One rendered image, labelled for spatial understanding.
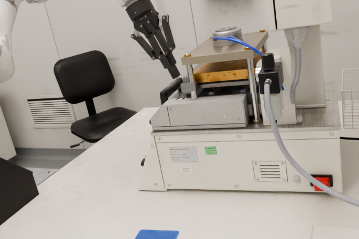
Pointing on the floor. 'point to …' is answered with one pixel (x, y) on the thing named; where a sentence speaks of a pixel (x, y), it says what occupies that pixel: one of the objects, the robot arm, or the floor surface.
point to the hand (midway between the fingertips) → (171, 66)
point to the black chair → (90, 93)
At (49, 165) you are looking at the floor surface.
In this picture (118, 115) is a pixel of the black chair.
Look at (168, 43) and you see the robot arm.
